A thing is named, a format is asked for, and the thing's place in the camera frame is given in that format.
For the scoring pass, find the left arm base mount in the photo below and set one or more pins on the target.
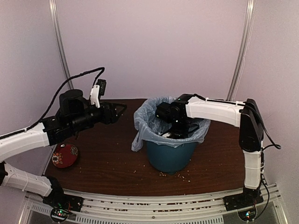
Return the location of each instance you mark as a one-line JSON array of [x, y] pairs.
[[63, 206]]

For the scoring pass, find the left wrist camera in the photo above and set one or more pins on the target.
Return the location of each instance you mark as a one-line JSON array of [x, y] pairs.
[[97, 91]]

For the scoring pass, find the red floral bowl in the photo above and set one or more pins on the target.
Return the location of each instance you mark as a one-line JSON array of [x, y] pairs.
[[64, 155]]

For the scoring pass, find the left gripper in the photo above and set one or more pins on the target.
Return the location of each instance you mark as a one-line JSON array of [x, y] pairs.
[[112, 117]]

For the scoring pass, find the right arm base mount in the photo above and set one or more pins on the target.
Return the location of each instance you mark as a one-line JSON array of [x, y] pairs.
[[245, 204]]

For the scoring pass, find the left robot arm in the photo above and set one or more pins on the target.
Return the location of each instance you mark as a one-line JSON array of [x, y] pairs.
[[74, 115]]

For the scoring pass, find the left aluminium frame post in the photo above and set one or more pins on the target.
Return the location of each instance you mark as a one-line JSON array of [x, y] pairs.
[[59, 40]]

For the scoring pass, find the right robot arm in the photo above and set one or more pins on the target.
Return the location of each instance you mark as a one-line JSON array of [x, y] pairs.
[[244, 115]]

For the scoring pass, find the teal plastic trash bin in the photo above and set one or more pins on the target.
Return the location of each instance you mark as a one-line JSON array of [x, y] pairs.
[[169, 159]]

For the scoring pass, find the translucent blue plastic trash bag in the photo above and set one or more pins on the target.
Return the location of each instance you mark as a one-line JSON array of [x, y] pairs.
[[153, 120]]

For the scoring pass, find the aluminium frame post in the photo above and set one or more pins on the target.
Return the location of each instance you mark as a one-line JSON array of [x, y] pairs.
[[59, 40], [245, 40]]

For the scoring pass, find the right aluminium frame post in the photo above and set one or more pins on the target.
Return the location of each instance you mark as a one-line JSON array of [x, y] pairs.
[[245, 40]]

